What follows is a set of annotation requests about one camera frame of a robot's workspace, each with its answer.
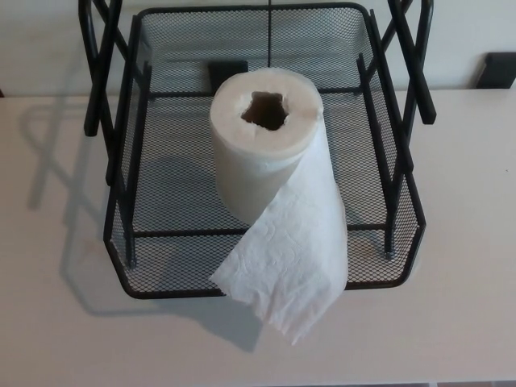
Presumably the white toilet paper roll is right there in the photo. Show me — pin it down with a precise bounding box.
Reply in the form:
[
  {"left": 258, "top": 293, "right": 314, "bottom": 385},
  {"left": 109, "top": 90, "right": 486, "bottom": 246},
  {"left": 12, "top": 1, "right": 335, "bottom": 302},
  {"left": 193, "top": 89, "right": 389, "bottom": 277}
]
[{"left": 208, "top": 67, "right": 350, "bottom": 347}]

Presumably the black mesh file tray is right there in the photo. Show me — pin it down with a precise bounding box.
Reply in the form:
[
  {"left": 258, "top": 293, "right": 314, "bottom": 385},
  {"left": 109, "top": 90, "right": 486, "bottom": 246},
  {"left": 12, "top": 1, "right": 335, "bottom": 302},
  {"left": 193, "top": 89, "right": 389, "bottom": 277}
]
[{"left": 78, "top": 0, "right": 438, "bottom": 301}]

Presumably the black rectangular wall block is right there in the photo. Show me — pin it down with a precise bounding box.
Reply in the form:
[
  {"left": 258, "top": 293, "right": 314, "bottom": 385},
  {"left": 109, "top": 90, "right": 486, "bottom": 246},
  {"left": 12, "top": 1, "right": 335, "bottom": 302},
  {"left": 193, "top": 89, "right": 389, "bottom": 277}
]
[
  {"left": 208, "top": 60, "right": 249, "bottom": 88},
  {"left": 475, "top": 52, "right": 516, "bottom": 89}
]

